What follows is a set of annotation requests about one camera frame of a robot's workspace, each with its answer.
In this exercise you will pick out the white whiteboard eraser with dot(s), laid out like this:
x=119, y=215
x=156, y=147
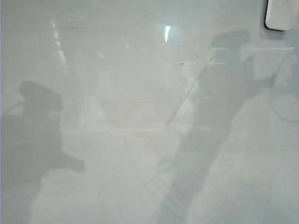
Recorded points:
x=280, y=14

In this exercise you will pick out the white glass whiteboard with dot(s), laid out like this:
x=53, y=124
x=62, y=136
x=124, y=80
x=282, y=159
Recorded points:
x=140, y=116

